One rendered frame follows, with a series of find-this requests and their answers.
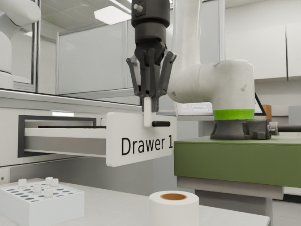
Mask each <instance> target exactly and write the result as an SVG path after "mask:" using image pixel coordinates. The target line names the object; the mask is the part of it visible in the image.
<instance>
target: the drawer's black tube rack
mask: <svg viewBox="0 0 301 226"><path fill-rule="evenodd" d="M38 128H66V129H71V128H84V129H86V128H88V129H91V126H38Z"/></svg>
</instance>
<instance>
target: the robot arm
mask: <svg viewBox="0 0 301 226"><path fill-rule="evenodd" d="M201 7H202V0H173V36H172V48H171V51H169V50H168V48H167V46H166V28H168V27H169V26H170V0H131V25H132V27H133V28H135V44H136V48H135V51H134V55H133V56H132V57H131V58H127V59H126V62H127V64H128V66H129V69H130V74H131V79H132V83H133V90H134V94H135V95H136V96H139V97H141V99H142V112H144V127H145V128H151V127H153V126H152V122H153V121H156V112H158V111H159V98H160V97H161V96H164V95H166V94H167V95H168V96H169V97H170V98H171V99H172V100H173V101H175V102H177V103H181V104H187V103H204V102H210V103H212V112H213V115H214V127H213V130H212V132H211V134H210V139H222V140H248V139H269V138H271V136H272V135H278V134H279V132H301V125H279V124H278V122H271V119H254V113H255V91H254V67H253V65H252V63H251V62H249V61H246V60H241V59H231V60H224V61H217V62H210V63H204V64H201V63H200V46H199V34H200V16H201ZM163 58H164V61H163V65H162V69H161V61H162V59H163ZM138 61H139V62H140V69H141V74H140V71H139V67H138ZM160 69H161V74H160Z"/></svg>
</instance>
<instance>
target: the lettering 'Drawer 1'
mask: <svg viewBox="0 0 301 226"><path fill-rule="evenodd" d="M169 137H170V147H169V148H173V146H172V135H169ZM125 139H126V140H128V142H129V150H128V152H127V153H124V140H125ZM164 140H165V139H162V149H163V141H164ZM157 141H159V143H158V144H156V142H157ZM137 142H138V141H135V142H134V141H133V154H134V145H135V143H137ZM140 142H142V143H143V145H140V146H139V147H138V151H139V153H142V152H144V142H143V141H142V140H140V141H139V143H140ZM153 143H154V139H153V142H152V145H151V140H149V145H148V144H147V140H146V147H147V151H149V146H150V148H151V151H152V150H153ZM157 145H160V140H159V139H156V141H155V149H156V150H159V149H160V148H158V149H157V147H156V146H157ZM140 147H143V149H142V151H140ZM130 149H131V143H130V140H129V139H128V138H122V156H123V155H127V154H128V153H129V152H130Z"/></svg>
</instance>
